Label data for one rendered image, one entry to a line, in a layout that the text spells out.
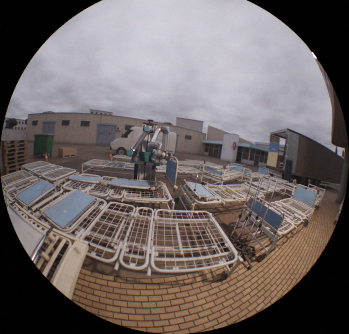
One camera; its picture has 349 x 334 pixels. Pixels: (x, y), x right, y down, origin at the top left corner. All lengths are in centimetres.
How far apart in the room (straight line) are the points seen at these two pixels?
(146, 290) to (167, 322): 41
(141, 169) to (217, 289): 270
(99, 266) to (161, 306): 75
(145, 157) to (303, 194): 418
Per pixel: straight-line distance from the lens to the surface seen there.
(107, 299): 139
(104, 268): 152
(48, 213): 142
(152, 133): 234
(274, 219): 174
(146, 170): 280
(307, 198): 358
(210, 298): 145
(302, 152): 1057
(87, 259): 163
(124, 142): 912
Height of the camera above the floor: 132
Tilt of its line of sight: 7 degrees down
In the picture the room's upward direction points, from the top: 8 degrees clockwise
